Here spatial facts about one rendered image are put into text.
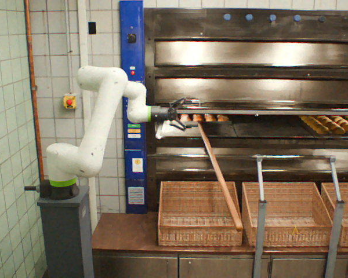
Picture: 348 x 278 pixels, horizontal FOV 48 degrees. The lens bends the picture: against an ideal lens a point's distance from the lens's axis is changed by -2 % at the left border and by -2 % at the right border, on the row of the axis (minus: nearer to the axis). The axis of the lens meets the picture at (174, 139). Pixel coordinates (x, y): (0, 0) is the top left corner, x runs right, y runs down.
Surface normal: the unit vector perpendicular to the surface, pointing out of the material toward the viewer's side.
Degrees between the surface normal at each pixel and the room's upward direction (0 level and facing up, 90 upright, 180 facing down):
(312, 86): 70
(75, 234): 90
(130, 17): 90
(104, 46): 90
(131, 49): 90
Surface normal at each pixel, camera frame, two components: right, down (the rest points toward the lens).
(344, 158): -0.04, -0.07
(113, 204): -0.04, 0.27
